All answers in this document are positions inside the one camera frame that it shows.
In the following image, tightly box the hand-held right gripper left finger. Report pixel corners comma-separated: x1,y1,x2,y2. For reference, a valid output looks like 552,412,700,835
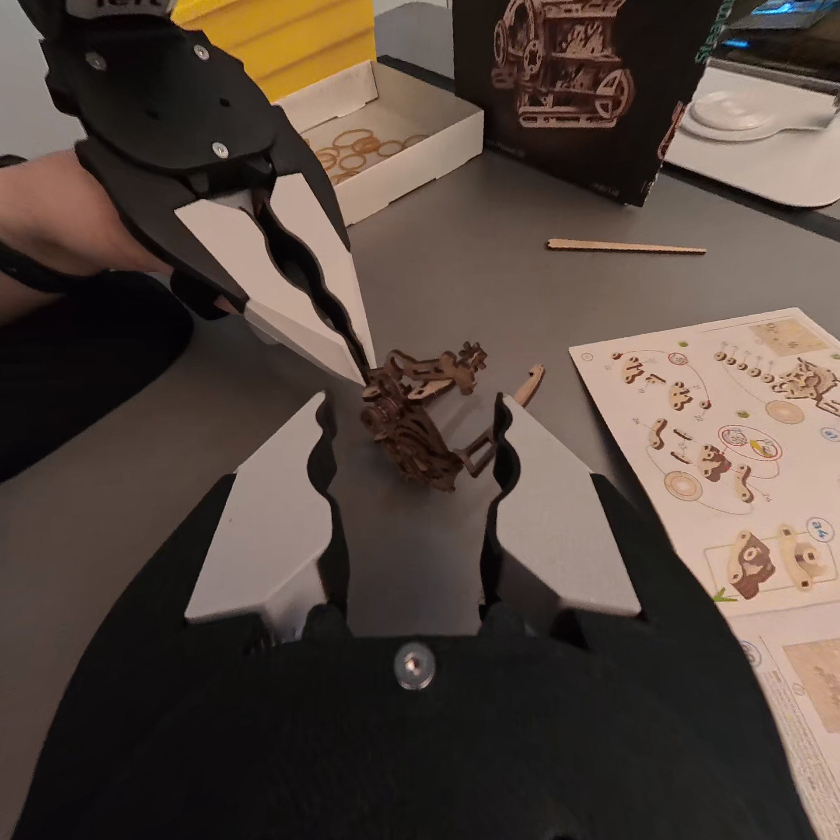
184,390,352,642

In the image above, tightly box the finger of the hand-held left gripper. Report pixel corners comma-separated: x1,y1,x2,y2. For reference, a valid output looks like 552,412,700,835
252,172,378,371
175,190,368,387

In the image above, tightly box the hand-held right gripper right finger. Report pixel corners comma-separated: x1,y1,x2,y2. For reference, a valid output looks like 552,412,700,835
482,392,642,627

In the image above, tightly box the wooden model assembly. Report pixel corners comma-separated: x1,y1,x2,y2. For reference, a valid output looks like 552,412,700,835
360,340,501,494

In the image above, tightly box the person's left forearm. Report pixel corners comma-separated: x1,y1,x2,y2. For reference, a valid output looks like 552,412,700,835
0,289,51,327

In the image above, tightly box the black model kit box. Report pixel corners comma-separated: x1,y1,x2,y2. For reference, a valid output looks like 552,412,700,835
453,0,723,208

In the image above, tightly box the person's left hand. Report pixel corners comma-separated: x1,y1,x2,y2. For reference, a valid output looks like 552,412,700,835
0,150,173,277

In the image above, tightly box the pile of tan rings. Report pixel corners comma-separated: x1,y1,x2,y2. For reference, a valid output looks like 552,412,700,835
305,126,432,188

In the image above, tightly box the yellow plastic bin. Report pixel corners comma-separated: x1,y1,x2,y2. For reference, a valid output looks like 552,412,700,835
172,0,378,106

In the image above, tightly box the assembly instruction booklet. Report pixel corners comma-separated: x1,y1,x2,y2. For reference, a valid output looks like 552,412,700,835
568,307,840,840

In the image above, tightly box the thin wooden stick tool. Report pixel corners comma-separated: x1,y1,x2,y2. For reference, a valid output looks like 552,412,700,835
546,238,708,256

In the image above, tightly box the white book stand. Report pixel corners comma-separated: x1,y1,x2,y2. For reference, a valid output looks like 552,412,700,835
663,56,840,211

